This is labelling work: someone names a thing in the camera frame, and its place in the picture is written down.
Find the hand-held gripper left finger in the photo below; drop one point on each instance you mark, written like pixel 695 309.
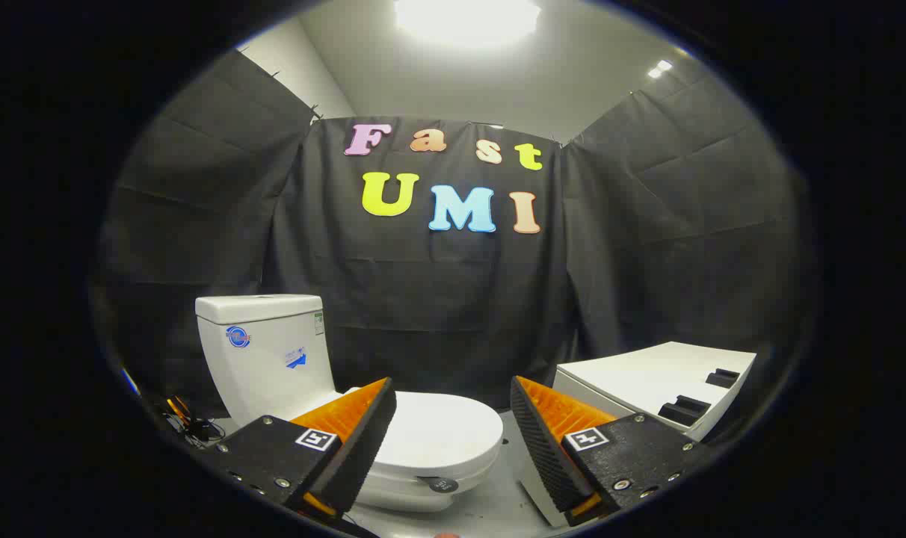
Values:
pixel 363 448

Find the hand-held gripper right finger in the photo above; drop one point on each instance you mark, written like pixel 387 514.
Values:
pixel 543 448

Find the white toilet lid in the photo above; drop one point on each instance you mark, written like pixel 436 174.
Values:
pixel 445 433

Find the white ceramic toilet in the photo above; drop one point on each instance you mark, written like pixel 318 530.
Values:
pixel 266 351

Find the white drawer cabinet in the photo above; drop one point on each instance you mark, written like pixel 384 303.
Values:
pixel 647 373

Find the black backdrop cloth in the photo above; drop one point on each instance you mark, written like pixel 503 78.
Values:
pixel 423 299

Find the orange and black spare gripper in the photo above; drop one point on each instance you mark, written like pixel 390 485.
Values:
pixel 191 426

